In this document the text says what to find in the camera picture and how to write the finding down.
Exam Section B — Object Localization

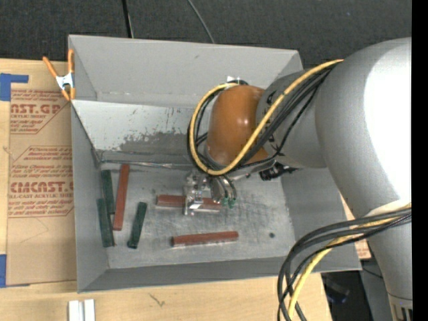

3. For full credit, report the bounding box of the brown cardboard board red print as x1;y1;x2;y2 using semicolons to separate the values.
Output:
0;58;372;289

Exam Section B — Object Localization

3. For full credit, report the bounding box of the dark green flat block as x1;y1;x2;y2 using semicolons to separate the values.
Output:
100;169;116;215
96;198;116;248
126;201;148;249

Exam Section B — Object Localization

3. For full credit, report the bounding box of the red-brown flat block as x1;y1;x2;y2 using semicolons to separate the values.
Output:
112;163;130;231
155;194;223;213
171;231;239;247

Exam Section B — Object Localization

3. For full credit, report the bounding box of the black cylinder on white bracket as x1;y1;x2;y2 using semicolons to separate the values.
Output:
233;158;299;183

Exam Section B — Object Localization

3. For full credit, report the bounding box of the grey metal bin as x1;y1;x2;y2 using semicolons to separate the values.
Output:
68;34;363;294

